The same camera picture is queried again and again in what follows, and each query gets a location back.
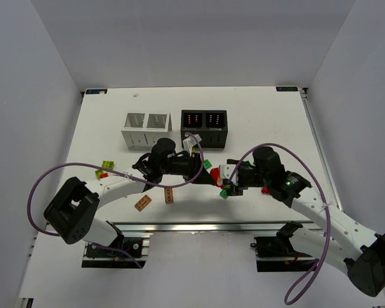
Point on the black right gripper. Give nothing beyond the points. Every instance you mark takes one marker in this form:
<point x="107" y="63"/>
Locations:
<point x="235" y="179"/>

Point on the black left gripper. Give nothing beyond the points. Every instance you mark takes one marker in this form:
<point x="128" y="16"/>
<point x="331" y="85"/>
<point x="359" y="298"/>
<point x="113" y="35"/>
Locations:
<point x="196" y="165"/>

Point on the red arch lego brick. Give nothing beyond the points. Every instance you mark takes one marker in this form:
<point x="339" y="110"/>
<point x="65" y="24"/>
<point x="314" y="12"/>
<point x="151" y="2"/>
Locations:
<point x="214" y="173"/>

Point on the red and green lego stack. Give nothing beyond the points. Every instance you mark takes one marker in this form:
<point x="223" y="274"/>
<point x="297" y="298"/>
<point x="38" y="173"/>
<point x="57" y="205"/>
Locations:
<point x="264" y="190"/>

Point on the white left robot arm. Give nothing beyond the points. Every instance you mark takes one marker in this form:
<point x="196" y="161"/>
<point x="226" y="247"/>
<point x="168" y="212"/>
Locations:
<point x="72" y="211"/>

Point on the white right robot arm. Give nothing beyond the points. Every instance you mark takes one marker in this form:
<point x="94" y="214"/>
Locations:
<point x="355" y="250"/>

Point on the green square lego brick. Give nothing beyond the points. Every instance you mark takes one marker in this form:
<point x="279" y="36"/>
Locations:
<point x="207" y="164"/>

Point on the green long lego brick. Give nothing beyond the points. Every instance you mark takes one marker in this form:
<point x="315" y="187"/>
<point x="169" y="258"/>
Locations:
<point x="223" y="194"/>

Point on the brown lego brick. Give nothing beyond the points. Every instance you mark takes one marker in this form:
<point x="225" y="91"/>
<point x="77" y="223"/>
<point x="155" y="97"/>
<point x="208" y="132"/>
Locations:
<point x="168" y="194"/>

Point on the black two-compartment container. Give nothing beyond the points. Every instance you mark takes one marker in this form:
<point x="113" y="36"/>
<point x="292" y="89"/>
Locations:
<point x="210" y="125"/>

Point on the orange lego brick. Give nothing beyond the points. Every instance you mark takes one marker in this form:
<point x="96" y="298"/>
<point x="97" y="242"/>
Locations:
<point x="142" y="203"/>

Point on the white two-compartment container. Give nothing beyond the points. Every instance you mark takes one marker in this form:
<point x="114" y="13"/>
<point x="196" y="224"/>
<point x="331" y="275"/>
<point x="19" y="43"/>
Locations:
<point x="144" y="129"/>

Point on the blue label sticker right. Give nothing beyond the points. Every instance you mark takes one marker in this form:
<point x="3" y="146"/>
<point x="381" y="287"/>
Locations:
<point x="286" y="89"/>

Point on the blue label sticker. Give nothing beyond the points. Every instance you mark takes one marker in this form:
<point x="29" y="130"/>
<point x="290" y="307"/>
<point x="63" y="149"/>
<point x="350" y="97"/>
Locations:
<point x="286" y="89"/>
<point x="95" y="91"/>

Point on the lime lego brick left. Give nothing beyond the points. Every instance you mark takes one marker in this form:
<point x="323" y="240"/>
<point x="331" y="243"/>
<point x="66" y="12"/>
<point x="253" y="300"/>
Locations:
<point x="108" y="164"/>

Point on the lime red lego stack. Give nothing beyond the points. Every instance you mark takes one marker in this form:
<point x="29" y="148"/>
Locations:
<point x="101" y="174"/>

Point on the blue label sticker left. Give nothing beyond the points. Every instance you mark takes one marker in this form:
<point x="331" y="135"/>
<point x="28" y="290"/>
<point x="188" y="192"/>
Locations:
<point x="95" y="91"/>

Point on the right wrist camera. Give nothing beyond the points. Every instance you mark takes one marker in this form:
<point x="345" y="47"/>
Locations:
<point x="229" y="174"/>

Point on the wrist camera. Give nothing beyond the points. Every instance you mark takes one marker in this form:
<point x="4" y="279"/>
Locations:
<point x="229" y="174"/>
<point x="190" y="141"/>

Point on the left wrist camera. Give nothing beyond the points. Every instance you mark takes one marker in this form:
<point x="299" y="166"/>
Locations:
<point x="190" y="141"/>

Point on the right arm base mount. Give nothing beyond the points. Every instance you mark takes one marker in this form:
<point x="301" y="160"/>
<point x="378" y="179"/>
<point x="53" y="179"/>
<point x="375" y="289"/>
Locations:
<point x="276" y="253"/>

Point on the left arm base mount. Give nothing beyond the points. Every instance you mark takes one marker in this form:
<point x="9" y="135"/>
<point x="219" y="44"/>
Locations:
<point x="106" y="247"/>

